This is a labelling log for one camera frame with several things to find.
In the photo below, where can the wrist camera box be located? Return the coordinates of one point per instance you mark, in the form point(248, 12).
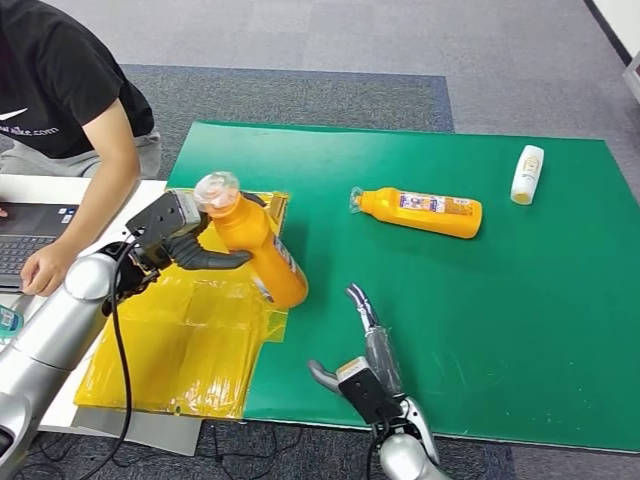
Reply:
point(367, 394)
point(160, 215)

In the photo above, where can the person's left hand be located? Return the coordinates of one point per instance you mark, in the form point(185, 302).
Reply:
point(45, 272)

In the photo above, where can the white desk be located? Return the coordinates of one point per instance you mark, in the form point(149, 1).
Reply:
point(143, 195)

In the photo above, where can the person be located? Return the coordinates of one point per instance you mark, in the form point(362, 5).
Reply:
point(45, 73)

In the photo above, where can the dark laptop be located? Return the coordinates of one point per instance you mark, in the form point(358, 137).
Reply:
point(30, 225)

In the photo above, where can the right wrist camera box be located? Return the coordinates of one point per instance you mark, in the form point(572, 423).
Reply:
point(367, 394)

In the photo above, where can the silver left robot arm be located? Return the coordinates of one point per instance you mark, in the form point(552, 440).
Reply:
point(55, 324)

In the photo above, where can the orange bottle with clear cap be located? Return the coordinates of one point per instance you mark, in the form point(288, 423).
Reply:
point(425, 218)
point(270, 265)

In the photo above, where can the person's left forearm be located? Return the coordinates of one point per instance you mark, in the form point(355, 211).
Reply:
point(92, 212)

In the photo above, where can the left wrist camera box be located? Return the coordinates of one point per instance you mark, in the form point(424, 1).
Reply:
point(160, 215)

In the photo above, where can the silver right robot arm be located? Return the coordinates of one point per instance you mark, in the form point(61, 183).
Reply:
point(404, 464)

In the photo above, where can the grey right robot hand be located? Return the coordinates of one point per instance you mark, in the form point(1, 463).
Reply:
point(383, 358)

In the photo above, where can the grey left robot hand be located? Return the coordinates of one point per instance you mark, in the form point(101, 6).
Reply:
point(220, 260)

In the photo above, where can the small white bottle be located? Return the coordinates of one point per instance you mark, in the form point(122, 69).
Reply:
point(526, 175)

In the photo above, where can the yellow taped cardboard box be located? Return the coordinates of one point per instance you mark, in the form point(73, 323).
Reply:
point(164, 351)

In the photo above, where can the grey desk panel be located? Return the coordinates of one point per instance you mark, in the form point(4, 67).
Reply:
point(164, 437)

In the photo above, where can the green table mat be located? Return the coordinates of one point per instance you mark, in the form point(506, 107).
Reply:
point(500, 318)

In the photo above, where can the white furniture corner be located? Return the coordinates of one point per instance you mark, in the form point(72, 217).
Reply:
point(634, 76)

